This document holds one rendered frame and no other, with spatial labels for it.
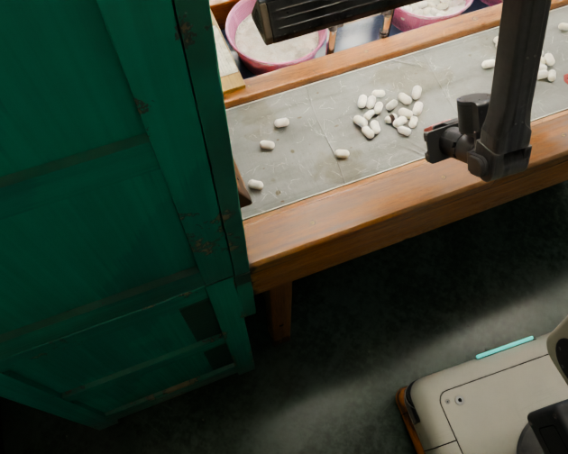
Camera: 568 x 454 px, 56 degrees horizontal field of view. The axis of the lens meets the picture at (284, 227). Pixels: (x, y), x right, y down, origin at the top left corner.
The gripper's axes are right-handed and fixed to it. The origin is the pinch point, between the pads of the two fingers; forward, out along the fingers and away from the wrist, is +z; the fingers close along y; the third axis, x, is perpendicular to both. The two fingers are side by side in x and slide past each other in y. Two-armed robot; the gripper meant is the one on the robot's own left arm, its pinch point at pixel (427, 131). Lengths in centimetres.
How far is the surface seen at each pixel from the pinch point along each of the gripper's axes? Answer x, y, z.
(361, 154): 4.7, 10.4, 12.7
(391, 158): 6.9, 4.4, 10.1
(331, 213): 10.8, 24.0, 1.4
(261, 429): 87, 54, 30
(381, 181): 8.9, 10.4, 3.8
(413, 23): -16.2, -21.3, 39.8
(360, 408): 90, 22, 26
